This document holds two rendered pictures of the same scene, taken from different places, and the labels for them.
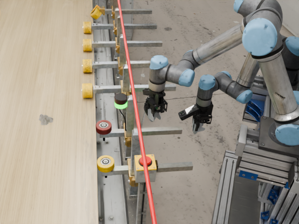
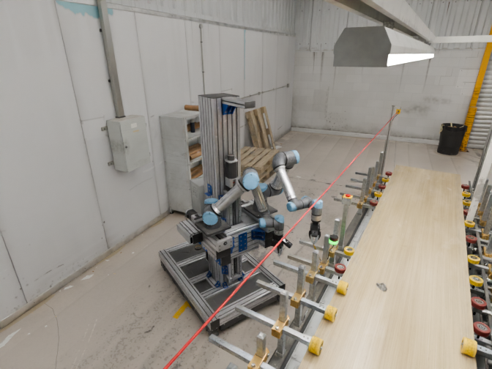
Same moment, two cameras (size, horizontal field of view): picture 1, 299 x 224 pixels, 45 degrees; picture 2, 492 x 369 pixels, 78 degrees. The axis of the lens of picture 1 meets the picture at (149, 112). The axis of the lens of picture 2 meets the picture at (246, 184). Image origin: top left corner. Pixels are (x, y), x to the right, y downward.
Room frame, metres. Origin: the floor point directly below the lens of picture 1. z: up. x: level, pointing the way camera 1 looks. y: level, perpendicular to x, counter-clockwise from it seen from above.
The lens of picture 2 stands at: (3.17, 0.93, 2.33)
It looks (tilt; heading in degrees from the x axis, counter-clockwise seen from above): 23 degrees down; 222
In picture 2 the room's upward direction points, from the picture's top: straight up
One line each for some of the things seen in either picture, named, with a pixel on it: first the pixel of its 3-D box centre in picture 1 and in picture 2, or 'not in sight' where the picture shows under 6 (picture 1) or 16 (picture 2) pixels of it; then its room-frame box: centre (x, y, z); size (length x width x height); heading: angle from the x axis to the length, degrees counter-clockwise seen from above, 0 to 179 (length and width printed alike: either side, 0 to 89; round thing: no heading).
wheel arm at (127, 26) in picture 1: (122, 26); (250, 359); (2.39, 0.24, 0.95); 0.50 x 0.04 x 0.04; 100
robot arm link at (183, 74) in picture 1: (181, 74); (306, 202); (1.32, -0.12, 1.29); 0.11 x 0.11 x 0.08; 70
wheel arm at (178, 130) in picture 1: (140, 132); (314, 264); (1.41, 0.04, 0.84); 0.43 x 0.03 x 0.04; 100
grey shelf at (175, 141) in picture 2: not in sight; (194, 161); (0.30, -2.78, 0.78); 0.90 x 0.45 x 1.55; 17
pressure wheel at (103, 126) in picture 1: (103, 132); (340, 272); (1.37, 0.23, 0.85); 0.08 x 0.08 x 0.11
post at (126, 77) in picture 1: (125, 101); (312, 279); (1.60, 0.14, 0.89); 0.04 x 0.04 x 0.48; 10
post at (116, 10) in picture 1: (117, 39); (261, 368); (2.34, 0.27, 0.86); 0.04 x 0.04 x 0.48; 10
